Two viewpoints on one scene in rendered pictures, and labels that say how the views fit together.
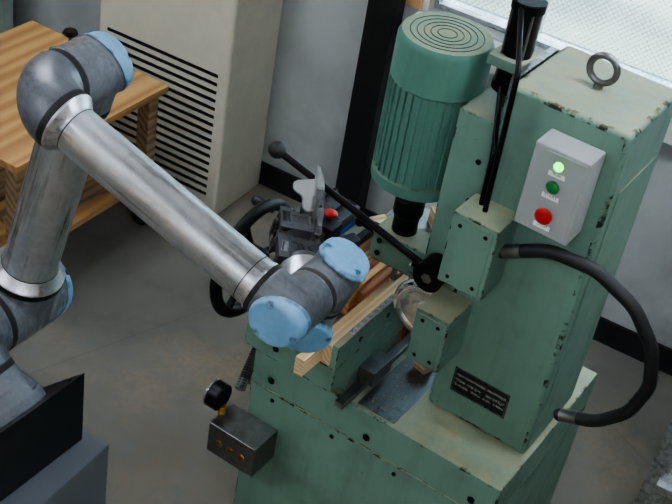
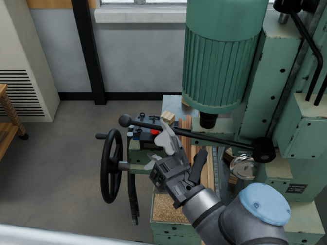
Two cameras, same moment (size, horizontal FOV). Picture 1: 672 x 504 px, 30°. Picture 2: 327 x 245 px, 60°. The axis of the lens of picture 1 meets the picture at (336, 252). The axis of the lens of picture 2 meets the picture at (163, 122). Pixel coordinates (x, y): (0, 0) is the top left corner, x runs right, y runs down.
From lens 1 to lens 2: 168 cm
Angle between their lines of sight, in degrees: 21
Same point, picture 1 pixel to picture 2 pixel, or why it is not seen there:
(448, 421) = not seen: hidden behind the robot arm
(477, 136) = (282, 53)
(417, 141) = (230, 74)
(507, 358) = (308, 170)
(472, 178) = (276, 82)
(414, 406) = not seen: hidden behind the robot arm
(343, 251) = (266, 200)
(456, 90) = (258, 25)
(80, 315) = (24, 193)
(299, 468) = not seen: outside the picture
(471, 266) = (315, 144)
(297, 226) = (175, 171)
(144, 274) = (39, 160)
